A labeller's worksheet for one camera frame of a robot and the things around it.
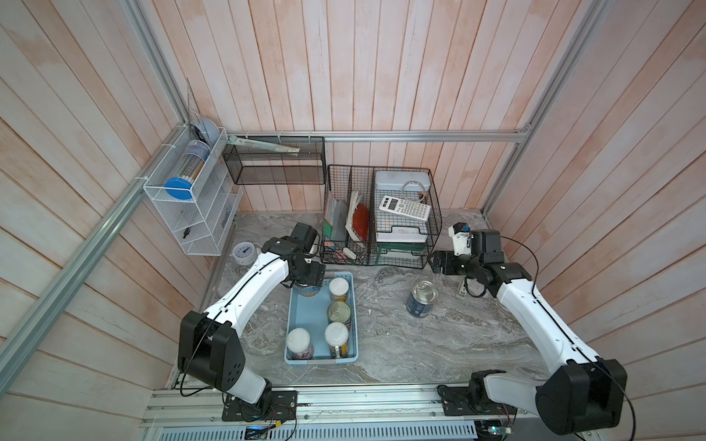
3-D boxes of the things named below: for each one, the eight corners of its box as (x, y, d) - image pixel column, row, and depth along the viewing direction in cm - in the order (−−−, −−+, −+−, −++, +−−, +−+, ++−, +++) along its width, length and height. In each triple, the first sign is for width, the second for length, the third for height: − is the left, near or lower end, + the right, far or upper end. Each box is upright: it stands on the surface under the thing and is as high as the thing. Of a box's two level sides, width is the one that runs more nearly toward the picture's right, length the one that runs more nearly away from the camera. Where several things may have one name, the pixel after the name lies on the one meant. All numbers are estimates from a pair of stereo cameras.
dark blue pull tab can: (408, 318, 92) (415, 304, 83) (405, 296, 97) (411, 280, 88) (432, 318, 92) (441, 304, 83) (427, 296, 97) (435, 280, 88)
